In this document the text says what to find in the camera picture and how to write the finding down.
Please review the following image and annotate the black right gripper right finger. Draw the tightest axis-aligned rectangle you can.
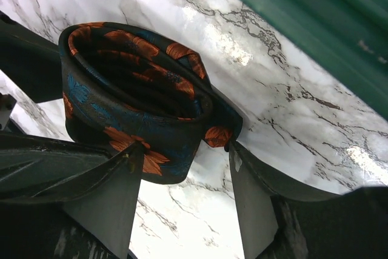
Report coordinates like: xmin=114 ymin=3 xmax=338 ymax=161
xmin=229 ymin=142 xmax=387 ymax=258

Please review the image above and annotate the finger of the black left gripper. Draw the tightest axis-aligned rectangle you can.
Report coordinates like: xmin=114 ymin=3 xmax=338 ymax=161
xmin=1 ymin=133 xmax=117 ymax=203
xmin=1 ymin=12 xmax=62 ymax=103

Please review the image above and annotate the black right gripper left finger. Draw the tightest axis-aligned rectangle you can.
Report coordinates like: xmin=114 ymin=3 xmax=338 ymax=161
xmin=1 ymin=145 xmax=143 ymax=258

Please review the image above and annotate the dark orange-patterned necktie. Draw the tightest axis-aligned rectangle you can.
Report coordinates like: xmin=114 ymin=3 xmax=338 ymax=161
xmin=58 ymin=22 xmax=243 ymax=184

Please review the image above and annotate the green compartment organizer tray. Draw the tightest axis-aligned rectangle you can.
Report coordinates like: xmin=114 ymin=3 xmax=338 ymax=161
xmin=241 ymin=0 xmax=387 ymax=118

